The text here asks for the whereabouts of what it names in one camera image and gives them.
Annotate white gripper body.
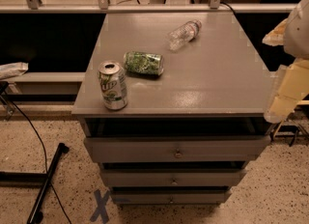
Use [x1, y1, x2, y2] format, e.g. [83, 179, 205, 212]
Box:
[284, 0, 309, 59]

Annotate top grey drawer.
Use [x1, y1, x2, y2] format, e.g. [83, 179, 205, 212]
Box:
[84, 136, 270, 163]

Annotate bottom grey drawer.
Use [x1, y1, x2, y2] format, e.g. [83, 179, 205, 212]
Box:
[111, 190, 231, 205]

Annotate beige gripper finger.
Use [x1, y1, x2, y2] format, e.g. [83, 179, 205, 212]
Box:
[262, 18, 287, 46]
[264, 58, 309, 124]

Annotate grey drawer cabinet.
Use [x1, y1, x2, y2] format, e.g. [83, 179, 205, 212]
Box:
[72, 12, 273, 194]

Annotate clear plastic water bottle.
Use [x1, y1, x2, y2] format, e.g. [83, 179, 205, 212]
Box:
[167, 19, 202, 51]

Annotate crumpled silver bag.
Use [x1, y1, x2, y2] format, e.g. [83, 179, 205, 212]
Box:
[0, 62, 28, 79]

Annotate black metal stand base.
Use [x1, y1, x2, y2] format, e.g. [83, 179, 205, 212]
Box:
[0, 143, 70, 224]

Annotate black floor cable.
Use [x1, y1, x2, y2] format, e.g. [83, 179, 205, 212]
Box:
[6, 98, 73, 224]

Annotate blue tape cross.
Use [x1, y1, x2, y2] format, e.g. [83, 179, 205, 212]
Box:
[90, 189, 110, 224]

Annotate silver 7UP can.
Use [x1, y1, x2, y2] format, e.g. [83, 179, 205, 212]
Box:
[98, 61, 127, 110]

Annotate grey drawer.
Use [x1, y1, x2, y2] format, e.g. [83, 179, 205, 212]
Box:
[100, 169, 246, 187]
[111, 190, 231, 205]
[84, 136, 270, 163]

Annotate middle grey drawer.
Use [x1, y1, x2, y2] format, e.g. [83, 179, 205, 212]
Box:
[100, 169, 246, 187]

